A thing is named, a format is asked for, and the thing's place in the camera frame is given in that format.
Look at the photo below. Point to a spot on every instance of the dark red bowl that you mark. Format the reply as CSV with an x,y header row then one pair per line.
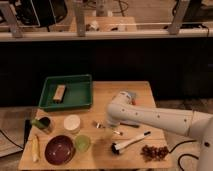
x,y
59,150

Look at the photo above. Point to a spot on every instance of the blue cloth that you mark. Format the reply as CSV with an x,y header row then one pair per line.
x,y
133,97

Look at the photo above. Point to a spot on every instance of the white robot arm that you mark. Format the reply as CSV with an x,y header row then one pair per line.
x,y
193,124

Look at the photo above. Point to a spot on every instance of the black equipment case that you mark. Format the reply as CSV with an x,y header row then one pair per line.
x,y
41,13

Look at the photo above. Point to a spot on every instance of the white black brush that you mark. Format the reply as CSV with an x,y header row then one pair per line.
x,y
118,147

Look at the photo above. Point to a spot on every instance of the yellow corn cob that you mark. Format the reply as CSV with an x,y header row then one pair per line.
x,y
35,149

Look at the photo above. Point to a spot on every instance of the green plastic tray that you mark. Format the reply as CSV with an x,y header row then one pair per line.
x,y
78,93

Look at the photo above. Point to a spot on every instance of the light green cup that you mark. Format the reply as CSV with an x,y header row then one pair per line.
x,y
82,143

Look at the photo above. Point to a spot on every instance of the wooden block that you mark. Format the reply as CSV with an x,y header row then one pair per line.
x,y
59,93

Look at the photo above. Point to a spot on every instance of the metal rail frame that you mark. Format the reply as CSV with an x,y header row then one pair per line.
x,y
115,19

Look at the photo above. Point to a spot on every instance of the white round lid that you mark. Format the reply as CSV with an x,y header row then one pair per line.
x,y
72,123

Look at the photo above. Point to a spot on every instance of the brown dried grape bunch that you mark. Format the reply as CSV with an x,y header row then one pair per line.
x,y
152,153

